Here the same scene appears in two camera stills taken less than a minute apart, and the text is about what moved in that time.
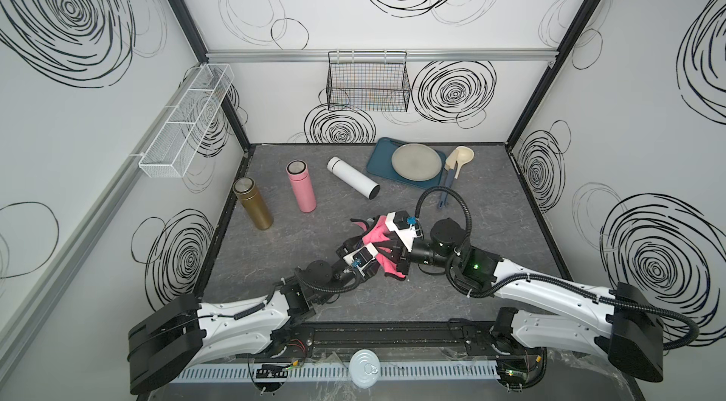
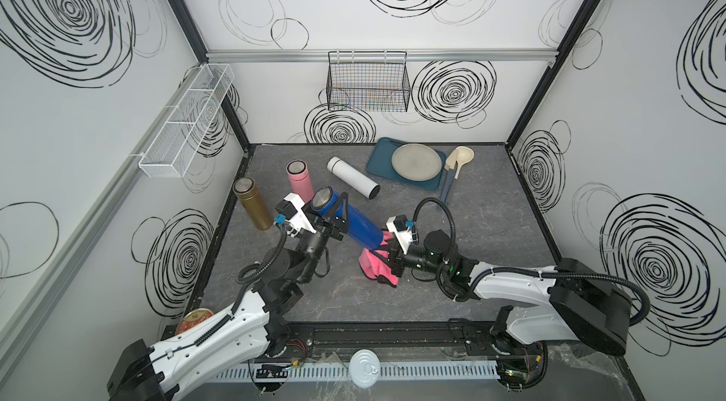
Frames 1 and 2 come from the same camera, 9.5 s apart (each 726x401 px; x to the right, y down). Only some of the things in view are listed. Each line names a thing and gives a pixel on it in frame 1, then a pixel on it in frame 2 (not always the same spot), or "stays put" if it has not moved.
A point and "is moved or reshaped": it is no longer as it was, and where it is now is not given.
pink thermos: [298, 172] stays put
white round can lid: [364, 368] stays put
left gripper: [348, 245] to [326, 228]
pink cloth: [378, 233] is moved or reshaped
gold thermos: [246, 188] stays put
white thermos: [353, 177] stays put
